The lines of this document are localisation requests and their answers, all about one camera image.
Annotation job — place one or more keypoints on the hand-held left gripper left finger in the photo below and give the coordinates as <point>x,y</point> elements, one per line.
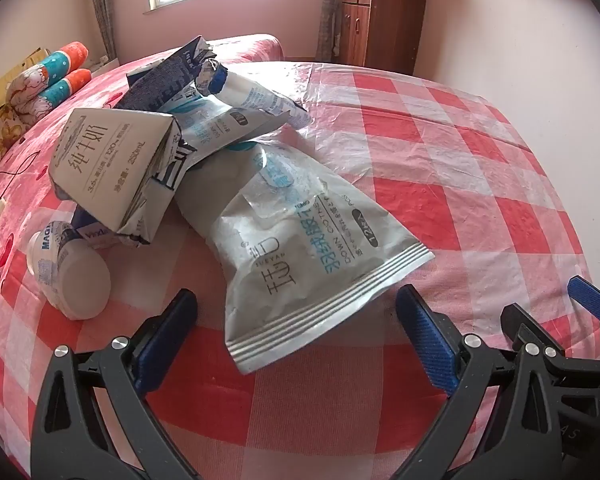
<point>147,372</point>

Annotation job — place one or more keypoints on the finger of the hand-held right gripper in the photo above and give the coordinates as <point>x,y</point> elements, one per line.
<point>592,297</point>
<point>515,322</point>

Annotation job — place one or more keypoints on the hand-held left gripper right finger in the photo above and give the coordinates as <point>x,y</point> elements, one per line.
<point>425,345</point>

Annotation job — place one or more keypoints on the white yogurt cup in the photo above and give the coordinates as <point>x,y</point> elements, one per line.
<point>75,280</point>

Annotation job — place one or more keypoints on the small blue white carton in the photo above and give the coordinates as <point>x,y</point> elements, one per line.
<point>92,234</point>

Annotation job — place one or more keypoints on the grey white wipes pouch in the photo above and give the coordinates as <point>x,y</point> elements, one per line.
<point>290,260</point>

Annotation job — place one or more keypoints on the white grey milk carton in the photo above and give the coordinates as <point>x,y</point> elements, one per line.
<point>105,165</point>

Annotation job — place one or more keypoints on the white light-blue pouch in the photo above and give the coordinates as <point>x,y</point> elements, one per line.
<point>215,130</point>

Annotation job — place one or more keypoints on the dark blue carton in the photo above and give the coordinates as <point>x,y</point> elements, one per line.
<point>160,80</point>

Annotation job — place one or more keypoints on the white blue yogurt pouch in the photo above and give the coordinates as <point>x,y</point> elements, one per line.
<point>260,97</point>

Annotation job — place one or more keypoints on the red checked plastic sheet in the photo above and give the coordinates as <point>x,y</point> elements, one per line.
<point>430,160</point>

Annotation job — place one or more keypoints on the beige floral pillow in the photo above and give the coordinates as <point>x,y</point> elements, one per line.
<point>0,130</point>

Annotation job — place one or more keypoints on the teal orange bolster pillow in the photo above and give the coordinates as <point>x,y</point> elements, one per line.
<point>60,60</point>
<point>65,87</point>

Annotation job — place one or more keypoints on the small white bedside table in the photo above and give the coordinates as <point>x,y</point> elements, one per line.
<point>102,64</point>

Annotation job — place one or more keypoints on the brown wooden cabinet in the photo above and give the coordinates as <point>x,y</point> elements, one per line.
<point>380,25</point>

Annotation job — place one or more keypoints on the yellow headboard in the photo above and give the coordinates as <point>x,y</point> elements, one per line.
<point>10,75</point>

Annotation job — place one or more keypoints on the pink bed sheet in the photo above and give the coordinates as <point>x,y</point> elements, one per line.
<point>250,50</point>

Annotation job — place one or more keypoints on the grey checked curtain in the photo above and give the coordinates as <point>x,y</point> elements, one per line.
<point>330,10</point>
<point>100,10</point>

